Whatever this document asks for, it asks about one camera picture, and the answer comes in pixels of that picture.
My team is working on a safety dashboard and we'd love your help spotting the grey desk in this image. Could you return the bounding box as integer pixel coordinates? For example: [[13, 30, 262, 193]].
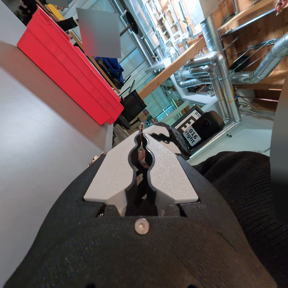
[[0, 42, 114, 288]]

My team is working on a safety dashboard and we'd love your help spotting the black round lamp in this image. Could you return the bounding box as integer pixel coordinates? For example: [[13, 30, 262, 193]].
[[119, 11, 140, 36]]

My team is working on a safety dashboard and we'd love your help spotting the black office chair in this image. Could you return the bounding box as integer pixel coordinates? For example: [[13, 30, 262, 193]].
[[114, 112, 135, 131]]

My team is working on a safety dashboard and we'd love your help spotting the silver insulated pipe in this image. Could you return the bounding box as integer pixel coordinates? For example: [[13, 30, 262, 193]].
[[232, 34, 288, 84], [178, 65, 214, 89], [200, 16, 242, 126]]

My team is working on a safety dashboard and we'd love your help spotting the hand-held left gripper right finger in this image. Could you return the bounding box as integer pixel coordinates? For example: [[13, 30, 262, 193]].
[[142, 133, 199, 216]]

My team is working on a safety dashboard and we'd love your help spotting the person's black knit sweater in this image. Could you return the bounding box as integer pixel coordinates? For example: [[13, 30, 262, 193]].
[[192, 151, 288, 288]]

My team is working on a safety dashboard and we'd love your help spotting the blue jacket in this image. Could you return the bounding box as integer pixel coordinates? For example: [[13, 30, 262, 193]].
[[96, 57, 125, 89]]

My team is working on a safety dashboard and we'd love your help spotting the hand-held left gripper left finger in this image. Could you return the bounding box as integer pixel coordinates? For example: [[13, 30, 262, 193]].
[[83, 131, 142, 217]]

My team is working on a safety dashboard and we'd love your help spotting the wooden ceiling beam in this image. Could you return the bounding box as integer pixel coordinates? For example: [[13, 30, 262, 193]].
[[137, 37, 207, 100]]

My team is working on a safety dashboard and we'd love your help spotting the red plastic bin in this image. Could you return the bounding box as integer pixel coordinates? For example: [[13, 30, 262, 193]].
[[17, 4, 125, 126]]

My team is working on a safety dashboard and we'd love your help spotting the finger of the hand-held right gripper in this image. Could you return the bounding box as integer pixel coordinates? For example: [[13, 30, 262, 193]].
[[160, 140, 182, 156], [144, 123, 172, 144]]

